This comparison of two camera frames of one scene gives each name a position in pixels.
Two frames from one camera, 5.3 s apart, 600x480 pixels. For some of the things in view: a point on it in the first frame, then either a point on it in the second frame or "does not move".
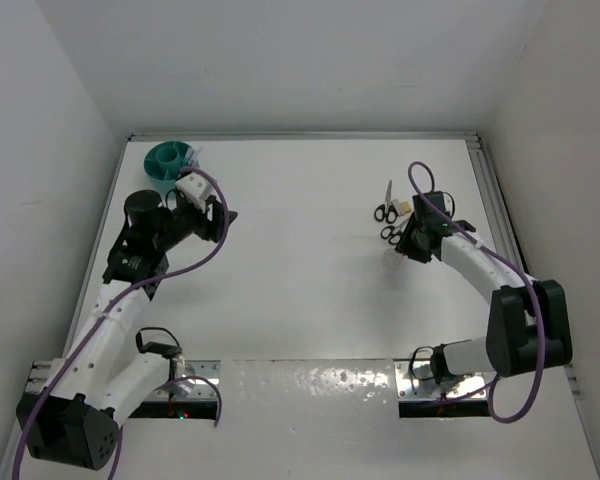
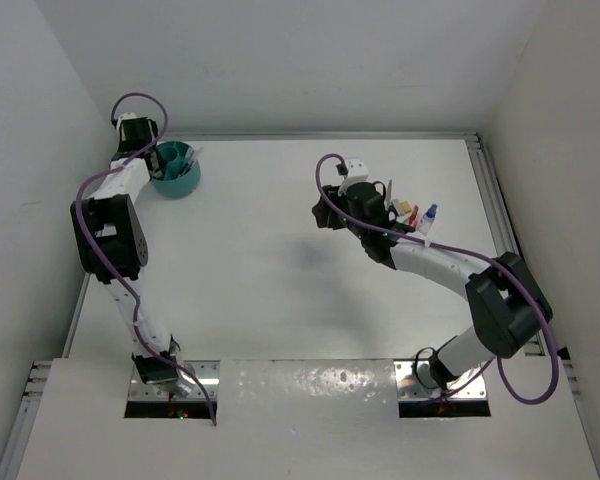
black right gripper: (405, 247) to (327, 215)
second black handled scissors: (387, 211) does not move
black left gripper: (206, 228) to (160, 162)
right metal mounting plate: (415, 380) does not move
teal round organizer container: (163, 162) does not move
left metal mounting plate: (190, 389) does not move
